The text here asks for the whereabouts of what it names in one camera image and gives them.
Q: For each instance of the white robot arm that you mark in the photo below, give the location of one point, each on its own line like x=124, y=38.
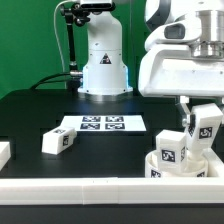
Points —
x=105, y=73

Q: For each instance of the white rail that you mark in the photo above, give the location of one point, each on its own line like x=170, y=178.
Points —
x=215, y=164
x=84, y=191

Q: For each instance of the white round stool seat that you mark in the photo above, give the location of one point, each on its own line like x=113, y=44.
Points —
x=191, y=168

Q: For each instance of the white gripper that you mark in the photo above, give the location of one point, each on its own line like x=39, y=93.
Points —
x=169, y=70

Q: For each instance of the white right rail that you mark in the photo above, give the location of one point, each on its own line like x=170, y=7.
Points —
x=215, y=164

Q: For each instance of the white marker sheet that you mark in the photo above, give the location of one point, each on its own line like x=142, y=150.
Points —
x=132, y=123

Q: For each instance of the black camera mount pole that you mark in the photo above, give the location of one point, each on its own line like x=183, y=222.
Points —
x=73, y=15

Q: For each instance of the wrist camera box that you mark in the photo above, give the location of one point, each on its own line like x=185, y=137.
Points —
x=184, y=31

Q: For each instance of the white block at left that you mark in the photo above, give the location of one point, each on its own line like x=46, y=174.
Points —
x=5, y=153

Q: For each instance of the white front rail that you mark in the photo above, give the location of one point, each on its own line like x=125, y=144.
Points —
x=84, y=191

